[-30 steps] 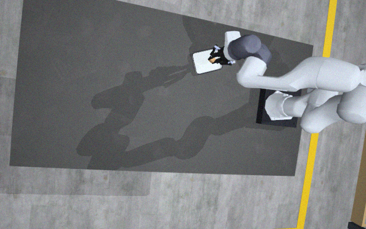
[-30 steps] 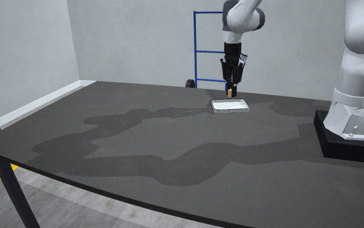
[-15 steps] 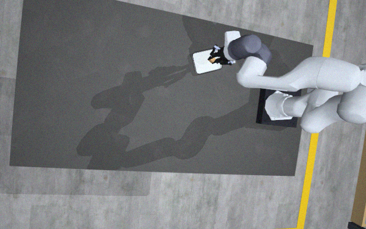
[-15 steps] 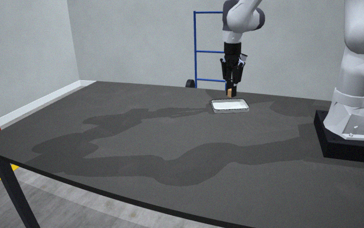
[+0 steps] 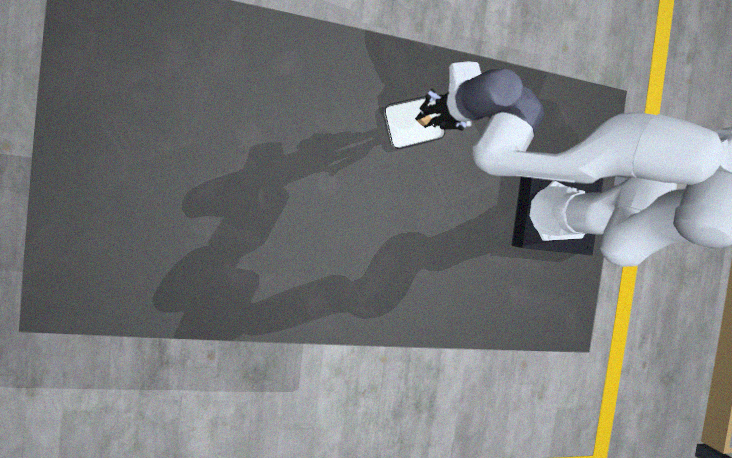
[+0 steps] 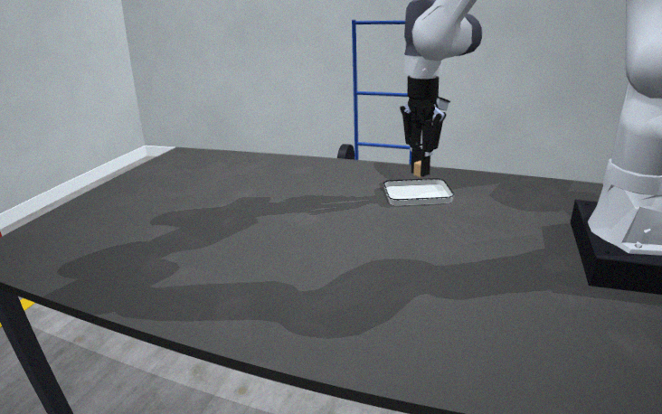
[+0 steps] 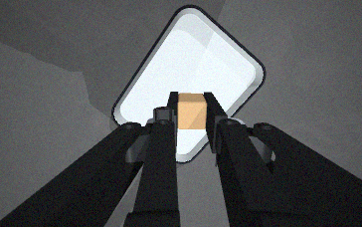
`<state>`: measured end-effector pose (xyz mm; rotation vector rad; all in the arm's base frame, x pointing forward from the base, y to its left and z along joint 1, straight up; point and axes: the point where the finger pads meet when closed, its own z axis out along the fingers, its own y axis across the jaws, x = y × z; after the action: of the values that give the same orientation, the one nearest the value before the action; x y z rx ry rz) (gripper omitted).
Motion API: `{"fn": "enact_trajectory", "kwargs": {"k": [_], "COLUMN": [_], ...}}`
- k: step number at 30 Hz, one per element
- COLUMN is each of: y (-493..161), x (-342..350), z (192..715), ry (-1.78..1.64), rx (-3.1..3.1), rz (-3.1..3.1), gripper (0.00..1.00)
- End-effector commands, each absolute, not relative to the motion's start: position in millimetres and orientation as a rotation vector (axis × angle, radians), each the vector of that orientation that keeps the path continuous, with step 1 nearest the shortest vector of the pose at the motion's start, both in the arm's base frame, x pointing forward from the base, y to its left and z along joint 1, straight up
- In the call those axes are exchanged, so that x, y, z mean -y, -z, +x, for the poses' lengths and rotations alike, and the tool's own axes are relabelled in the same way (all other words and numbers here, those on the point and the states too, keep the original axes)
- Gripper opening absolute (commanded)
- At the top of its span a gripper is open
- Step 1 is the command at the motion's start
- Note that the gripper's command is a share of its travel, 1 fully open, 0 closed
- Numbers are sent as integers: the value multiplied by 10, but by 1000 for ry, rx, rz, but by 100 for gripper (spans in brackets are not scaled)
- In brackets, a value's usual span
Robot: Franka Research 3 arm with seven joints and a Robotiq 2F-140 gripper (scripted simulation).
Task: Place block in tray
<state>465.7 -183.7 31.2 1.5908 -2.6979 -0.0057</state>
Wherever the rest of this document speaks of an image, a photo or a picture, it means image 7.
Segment white tray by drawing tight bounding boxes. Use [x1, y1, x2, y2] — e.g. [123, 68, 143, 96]
[111, 5, 266, 164]

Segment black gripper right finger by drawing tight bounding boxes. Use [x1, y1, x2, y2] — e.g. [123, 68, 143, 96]
[204, 92, 362, 227]

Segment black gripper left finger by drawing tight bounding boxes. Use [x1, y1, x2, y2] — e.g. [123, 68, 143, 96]
[0, 92, 181, 227]

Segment tan cube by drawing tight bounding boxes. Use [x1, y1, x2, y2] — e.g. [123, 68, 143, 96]
[178, 93, 207, 129]

